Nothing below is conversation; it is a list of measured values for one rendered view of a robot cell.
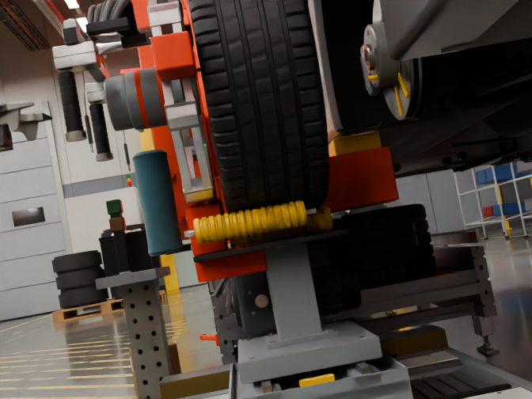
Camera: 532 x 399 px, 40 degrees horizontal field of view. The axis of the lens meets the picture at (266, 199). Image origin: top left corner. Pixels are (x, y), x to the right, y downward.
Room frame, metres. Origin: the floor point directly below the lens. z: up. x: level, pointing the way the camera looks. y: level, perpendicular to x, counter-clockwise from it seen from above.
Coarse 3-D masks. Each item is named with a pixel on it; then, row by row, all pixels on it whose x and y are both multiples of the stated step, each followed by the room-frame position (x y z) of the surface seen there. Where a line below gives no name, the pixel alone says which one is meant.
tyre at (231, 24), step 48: (192, 0) 1.45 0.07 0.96; (240, 0) 1.44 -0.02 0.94; (288, 0) 1.45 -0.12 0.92; (240, 48) 1.43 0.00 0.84; (288, 48) 1.44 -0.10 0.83; (240, 96) 1.44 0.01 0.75; (288, 96) 1.45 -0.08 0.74; (240, 144) 1.49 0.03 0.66; (288, 144) 1.50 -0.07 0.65; (240, 192) 1.57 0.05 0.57; (288, 192) 1.62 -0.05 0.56
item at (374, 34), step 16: (368, 32) 1.72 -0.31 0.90; (384, 32) 1.68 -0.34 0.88; (384, 48) 1.67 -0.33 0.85; (384, 64) 1.68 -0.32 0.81; (400, 64) 1.67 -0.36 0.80; (416, 64) 1.61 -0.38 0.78; (384, 80) 1.71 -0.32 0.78; (416, 80) 1.63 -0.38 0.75; (384, 96) 1.88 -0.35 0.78; (400, 96) 1.73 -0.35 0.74; (416, 96) 1.66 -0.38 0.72; (416, 112) 1.71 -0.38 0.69
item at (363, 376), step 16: (384, 352) 1.70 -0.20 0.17; (336, 368) 1.73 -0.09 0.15; (352, 368) 1.58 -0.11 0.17; (368, 368) 1.49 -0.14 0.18; (384, 368) 1.63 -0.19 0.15; (400, 368) 1.48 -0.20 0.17; (240, 384) 1.76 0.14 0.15; (256, 384) 1.60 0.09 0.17; (272, 384) 1.57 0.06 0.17; (288, 384) 1.65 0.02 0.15; (304, 384) 1.48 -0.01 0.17; (320, 384) 1.48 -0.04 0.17; (336, 384) 1.48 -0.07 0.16; (352, 384) 1.48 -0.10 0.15; (368, 384) 1.48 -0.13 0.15; (384, 384) 1.48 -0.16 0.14; (400, 384) 1.48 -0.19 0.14
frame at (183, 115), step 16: (176, 0) 1.51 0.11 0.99; (160, 16) 1.48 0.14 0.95; (176, 16) 1.48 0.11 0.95; (160, 32) 1.48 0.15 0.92; (192, 96) 1.48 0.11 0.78; (176, 112) 1.48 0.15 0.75; (192, 112) 1.48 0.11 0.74; (176, 128) 1.50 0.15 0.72; (192, 128) 1.50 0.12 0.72; (176, 144) 1.52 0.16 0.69; (192, 144) 1.98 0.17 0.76; (192, 160) 1.93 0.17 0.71; (208, 160) 1.93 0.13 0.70; (192, 176) 1.89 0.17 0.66; (208, 176) 1.59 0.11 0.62; (192, 192) 1.62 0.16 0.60; (208, 192) 1.63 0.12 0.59
